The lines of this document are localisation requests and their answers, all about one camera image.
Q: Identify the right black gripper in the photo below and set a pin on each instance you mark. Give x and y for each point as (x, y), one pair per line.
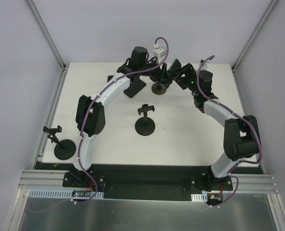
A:
(179, 72)

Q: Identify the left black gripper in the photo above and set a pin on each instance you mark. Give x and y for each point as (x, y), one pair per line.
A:
(163, 72)

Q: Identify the black phone stand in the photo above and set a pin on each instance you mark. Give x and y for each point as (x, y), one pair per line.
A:
(145, 126)
(64, 149)

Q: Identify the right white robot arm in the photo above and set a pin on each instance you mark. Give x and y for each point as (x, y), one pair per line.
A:
(241, 138)

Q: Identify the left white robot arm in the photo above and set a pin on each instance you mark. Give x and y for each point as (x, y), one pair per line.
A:
(90, 116)

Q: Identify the brown disc small stand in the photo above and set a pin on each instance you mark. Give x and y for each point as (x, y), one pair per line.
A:
(158, 89)

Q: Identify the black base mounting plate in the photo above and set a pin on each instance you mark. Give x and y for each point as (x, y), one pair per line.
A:
(139, 182)

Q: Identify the metal sheet front panel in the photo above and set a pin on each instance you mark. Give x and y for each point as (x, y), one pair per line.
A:
(243, 212)

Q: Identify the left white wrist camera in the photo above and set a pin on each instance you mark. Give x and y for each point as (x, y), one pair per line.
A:
(159, 53)

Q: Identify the right aluminium frame post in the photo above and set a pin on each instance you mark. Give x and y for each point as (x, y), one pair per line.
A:
(254, 34)

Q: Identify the aluminium frame post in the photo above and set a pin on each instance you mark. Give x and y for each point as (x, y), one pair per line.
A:
(45, 33)
(254, 34)

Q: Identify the left aluminium frame post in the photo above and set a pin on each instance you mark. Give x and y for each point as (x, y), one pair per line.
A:
(45, 33)

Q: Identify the right white cable duct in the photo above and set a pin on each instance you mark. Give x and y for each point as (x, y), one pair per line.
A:
(199, 197)

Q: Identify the white cable duct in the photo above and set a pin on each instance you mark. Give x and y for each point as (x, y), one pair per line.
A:
(199, 197)
(64, 194)

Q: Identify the front aluminium rail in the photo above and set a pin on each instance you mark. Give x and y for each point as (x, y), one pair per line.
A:
(42, 179)

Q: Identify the left white cable duct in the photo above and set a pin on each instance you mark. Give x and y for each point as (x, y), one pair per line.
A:
(64, 194)

